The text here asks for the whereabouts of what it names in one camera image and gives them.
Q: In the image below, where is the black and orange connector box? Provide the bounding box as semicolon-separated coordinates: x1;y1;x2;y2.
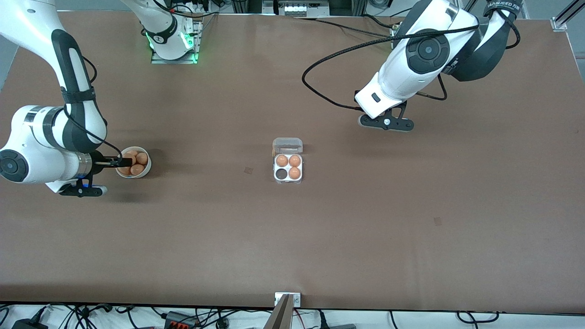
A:
165;312;198;329

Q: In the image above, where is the black cable on table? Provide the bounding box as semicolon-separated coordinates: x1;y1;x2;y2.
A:
292;16;398;39

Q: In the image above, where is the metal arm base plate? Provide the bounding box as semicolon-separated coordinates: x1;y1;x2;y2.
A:
151;21;202;64

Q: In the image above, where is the white round bowl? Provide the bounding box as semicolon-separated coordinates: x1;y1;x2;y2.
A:
115;146;152;179

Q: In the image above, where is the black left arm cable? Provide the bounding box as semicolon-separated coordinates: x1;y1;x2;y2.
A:
302;25;480;111

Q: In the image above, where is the clear plastic egg box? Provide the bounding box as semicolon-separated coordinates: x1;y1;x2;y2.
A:
272;138;304;185

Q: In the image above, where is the small metal clamp bracket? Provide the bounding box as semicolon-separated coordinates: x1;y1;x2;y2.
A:
275;292;301;308

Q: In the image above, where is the brown table cover sheet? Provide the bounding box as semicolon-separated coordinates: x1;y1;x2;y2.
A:
0;10;585;311

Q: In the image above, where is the grey aluminium camera pole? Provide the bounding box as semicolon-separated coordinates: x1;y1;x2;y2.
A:
264;294;293;329

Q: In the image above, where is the aluminium corner frame profile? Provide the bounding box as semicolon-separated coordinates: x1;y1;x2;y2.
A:
551;0;585;32

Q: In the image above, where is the white power strip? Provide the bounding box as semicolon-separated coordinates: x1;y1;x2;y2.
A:
274;0;330;18

